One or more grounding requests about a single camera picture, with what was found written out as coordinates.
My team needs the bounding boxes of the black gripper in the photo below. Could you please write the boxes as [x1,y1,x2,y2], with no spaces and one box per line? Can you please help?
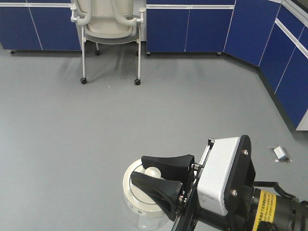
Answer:
[130,139,232,231]

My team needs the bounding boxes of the glass jar with beige lid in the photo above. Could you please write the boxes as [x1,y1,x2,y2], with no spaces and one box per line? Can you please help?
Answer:
[122,159,169,231]

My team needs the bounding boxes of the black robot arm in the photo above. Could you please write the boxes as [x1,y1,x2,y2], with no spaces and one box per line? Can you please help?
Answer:
[129,135,308,231]

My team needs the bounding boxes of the floor power socket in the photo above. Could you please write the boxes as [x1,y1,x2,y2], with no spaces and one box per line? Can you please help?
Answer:
[269,146,292,163]

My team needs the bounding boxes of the beige mesh office chair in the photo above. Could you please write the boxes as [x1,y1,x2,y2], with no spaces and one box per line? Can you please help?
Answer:
[70,0,146,86]

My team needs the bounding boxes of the blue lab cabinets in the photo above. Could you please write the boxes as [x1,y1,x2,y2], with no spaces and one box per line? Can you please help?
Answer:
[0,0,308,130]

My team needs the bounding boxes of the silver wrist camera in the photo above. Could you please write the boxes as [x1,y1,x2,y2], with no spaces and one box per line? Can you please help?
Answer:
[197,135,251,217]

